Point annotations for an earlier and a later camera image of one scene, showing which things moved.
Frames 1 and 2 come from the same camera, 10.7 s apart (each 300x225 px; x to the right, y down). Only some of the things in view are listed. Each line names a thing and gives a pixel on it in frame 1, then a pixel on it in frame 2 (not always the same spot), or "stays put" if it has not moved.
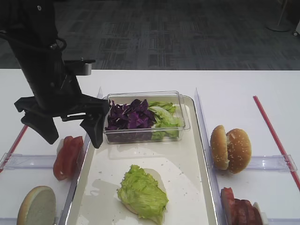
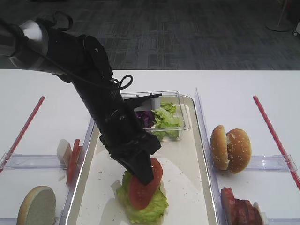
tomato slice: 66,159 to 141,194
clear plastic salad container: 146,116 stays put
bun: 157,177 to 115,185
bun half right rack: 218,148 stays put
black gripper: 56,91 to 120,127
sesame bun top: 239,150 stays put
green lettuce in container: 168,119 stays put
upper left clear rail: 18,161 stays put
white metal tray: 184,169 stays put
